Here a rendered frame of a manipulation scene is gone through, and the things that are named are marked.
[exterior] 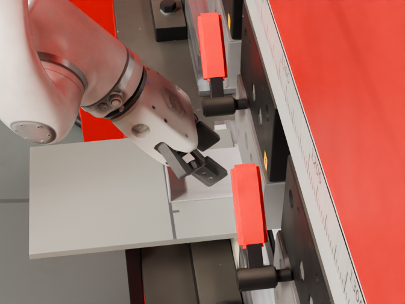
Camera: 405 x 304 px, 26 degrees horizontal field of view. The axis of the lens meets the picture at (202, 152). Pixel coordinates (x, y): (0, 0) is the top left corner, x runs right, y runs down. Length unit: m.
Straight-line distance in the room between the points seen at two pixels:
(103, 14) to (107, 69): 1.03
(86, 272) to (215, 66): 1.52
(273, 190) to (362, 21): 0.33
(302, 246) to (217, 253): 0.52
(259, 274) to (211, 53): 0.24
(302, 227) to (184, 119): 0.41
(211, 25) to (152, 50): 0.68
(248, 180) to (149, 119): 0.31
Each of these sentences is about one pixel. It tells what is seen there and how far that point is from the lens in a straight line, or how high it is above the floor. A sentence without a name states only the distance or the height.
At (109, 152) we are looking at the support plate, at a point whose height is 1.00.
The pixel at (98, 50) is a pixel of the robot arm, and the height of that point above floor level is 1.23.
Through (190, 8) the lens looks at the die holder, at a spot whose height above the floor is 0.97.
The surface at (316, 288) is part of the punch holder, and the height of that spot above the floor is 1.32.
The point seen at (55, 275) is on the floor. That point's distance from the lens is 2.29.
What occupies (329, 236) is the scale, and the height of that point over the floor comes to 1.38.
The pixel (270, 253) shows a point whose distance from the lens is 1.04.
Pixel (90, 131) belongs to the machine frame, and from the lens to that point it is 2.19.
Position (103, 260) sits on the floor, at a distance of 2.31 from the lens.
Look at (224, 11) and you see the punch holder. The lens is 0.94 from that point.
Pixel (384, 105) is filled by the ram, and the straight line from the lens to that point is 0.42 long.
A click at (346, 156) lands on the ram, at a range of 0.50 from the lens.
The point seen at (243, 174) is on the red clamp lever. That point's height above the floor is 1.31.
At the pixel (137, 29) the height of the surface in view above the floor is 0.88.
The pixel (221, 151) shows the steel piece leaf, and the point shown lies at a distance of 1.13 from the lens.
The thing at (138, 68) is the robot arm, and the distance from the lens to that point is 0.97.
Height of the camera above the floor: 1.80
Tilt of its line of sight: 45 degrees down
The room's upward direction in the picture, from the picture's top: straight up
